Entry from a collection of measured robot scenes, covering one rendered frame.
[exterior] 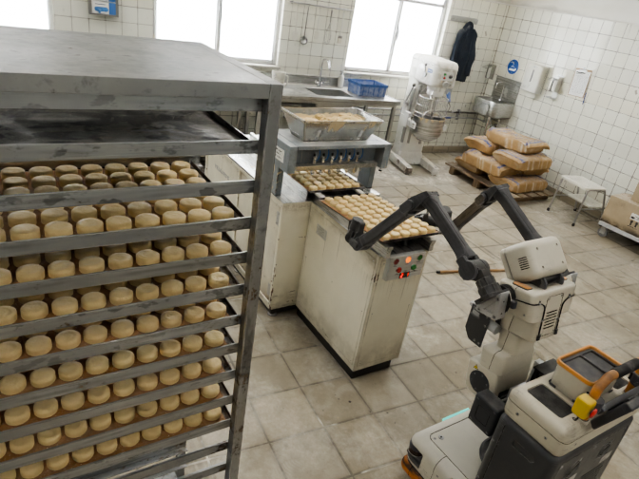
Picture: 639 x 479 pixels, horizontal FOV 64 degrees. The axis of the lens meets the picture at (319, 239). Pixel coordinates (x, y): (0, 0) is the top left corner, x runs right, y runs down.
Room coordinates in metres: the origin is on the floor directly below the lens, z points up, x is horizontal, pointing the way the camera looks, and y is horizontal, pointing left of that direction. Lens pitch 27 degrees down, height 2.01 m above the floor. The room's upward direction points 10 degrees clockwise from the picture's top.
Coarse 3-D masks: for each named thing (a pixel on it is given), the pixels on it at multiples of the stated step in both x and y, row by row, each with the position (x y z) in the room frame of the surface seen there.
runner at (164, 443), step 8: (216, 424) 1.02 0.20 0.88; (224, 424) 1.04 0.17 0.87; (184, 432) 0.98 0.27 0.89; (192, 432) 0.99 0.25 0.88; (200, 432) 1.00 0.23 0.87; (208, 432) 1.01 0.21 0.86; (160, 440) 0.94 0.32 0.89; (168, 440) 0.95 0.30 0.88; (176, 440) 0.96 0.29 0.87; (184, 440) 0.97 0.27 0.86; (136, 448) 0.90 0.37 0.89; (144, 448) 0.91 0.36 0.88; (152, 448) 0.92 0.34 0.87; (160, 448) 0.94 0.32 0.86; (112, 456) 0.87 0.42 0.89; (120, 456) 0.88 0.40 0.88; (128, 456) 0.89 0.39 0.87; (136, 456) 0.90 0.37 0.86; (88, 464) 0.84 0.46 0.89; (96, 464) 0.85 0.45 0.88; (104, 464) 0.86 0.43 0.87; (112, 464) 0.87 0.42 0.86; (64, 472) 0.80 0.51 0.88; (72, 472) 0.81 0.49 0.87; (80, 472) 0.82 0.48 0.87
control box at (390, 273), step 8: (392, 256) 2.30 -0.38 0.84; (400, 256) 2.32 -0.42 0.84; (408, 256) 2.35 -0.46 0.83; (416, 256) 2.38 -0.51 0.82; (424, 256) 2.41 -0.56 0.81; (392, 264) 2.29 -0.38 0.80; (400, 264) 2.32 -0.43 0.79; (408, 264) 2.36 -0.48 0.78; (416, 264) 2.39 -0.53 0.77; (384, 272) 2.30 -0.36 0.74; (392, 272) 2.30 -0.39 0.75; (400, 272) 2.33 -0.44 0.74; (416, 272) 2.40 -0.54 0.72
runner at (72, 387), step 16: (208, 352) 1.00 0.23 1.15; (224, 352) 1.03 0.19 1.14; (128, 368) 0.89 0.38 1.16; (144, 368) 0.91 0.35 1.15; (160, 368) 0.93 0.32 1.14; (64, 384) 0.81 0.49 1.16; (80, 384) 0.83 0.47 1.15; (96, 384) 0.85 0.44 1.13; (0, 400) 0.75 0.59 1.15; (16, 400) 0.76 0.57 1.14; (32, 400) 0.78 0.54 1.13
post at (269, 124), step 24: (264, 120) 1.03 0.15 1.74; (264, 144) 1.03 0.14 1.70; (264, 168) 1.03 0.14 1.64; (264, 192) 1.03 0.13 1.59; (264, 216) 1.04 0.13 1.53; (264, 240) 1.04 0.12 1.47; (240, 336) 1.04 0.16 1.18; (240, 360) 1.03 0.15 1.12; (240, 384) 1.03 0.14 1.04; (240, 408) 1.03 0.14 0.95; (240, 432) 1.04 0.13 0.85; (240, 456) 1.04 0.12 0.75
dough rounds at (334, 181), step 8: (296, 176) 3.00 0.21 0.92; (304, 176) 3.03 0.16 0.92; (312, 176) 3.10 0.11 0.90; (320, 176) 3.10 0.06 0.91; (328, 176) 3.15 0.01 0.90; (336, 176) 3.12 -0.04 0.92; (344, 176) 3.14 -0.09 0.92; (304, 184) 2.90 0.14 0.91; (312, 184) 2.91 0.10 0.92; (320, 184) 2.92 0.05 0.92; (328, 184) 2.94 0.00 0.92; (336, 184) 2.96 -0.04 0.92; (344, 184) 2.99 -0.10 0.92; (352, 184) 3.03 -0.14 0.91
